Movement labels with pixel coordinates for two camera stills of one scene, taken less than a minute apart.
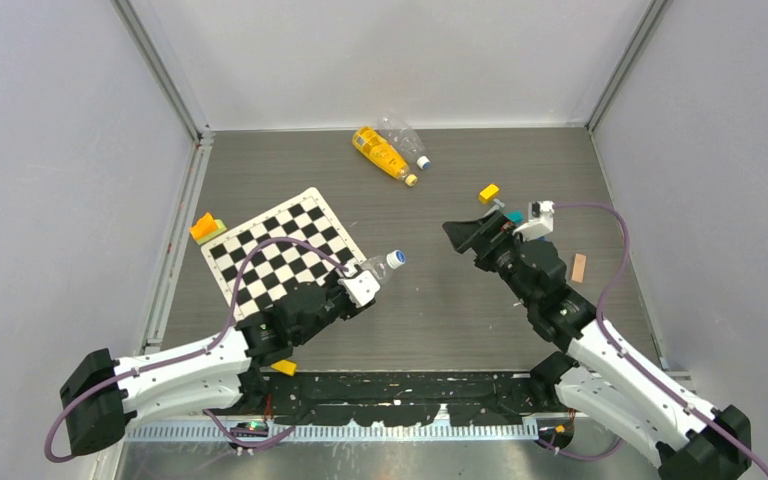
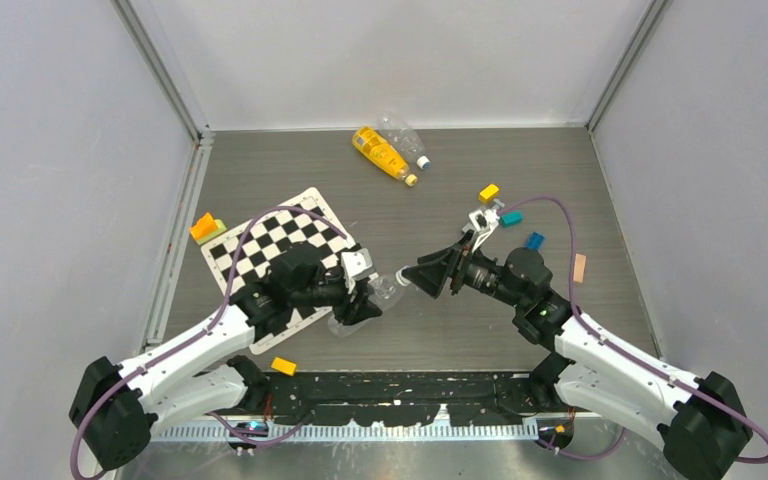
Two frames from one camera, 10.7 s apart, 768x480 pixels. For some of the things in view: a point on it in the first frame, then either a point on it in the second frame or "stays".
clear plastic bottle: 380,264 to 383,292
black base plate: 474,398 stays
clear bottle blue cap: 403,140 stays
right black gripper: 469,234 to 434,270
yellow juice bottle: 382,152 stays
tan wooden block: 579,268 stays
